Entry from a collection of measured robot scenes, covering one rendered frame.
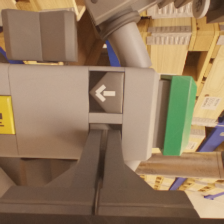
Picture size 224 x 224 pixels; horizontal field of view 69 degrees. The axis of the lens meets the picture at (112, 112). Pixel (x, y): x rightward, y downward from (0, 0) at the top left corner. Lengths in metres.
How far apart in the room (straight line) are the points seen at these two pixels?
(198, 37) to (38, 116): 0.90
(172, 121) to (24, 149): 0.15
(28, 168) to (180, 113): 0.16
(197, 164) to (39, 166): 0.85
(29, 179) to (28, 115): 0.07
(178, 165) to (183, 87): 0.83
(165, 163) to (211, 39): 0.67
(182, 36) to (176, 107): 0.82
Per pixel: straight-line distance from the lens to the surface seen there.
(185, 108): 0.17
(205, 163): 0.96
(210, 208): 5.81
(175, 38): 0.97
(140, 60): 0.16
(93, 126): 0.15
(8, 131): 0.18
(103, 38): 0.17
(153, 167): 1.02
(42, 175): 0.20
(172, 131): 0.17
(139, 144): 0.16
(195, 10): 0.20
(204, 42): 1.00
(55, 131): 0.16
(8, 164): 1.53
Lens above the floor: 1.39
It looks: 15 degrees down
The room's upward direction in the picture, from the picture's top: 96 degrees clockwise
